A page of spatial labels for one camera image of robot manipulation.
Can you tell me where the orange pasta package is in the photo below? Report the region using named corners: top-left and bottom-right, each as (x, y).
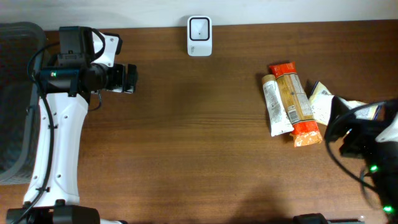
top-left (269, 62), bottom-right (323, 147)

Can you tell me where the yellow chip bag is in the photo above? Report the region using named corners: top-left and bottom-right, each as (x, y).
top-left (308, 82), bottom-right (381, 126)

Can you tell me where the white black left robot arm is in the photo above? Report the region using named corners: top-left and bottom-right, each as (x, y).
top-left (1, 22), bottom-right (137, 223)

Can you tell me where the white barcode scanner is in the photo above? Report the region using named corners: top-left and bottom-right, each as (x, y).
top-left (187, 16), bottom-right (213, 57)

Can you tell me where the white tube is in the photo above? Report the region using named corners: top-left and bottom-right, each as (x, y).
top-left (262, 75), bottom-right (294, 137)

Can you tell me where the grey plastic mesh basket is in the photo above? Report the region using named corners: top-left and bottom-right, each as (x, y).
top-left (1, 22), bottom-right (46, 185)

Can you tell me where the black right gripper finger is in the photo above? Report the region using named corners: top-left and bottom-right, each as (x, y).
top-left (382, 99), bottom-right (397, 124)
top-left (325, 96), bottom-right (350, 142)

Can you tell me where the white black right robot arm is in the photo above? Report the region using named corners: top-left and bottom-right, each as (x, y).
top-left (324, 96), bottom-right (397, 223)

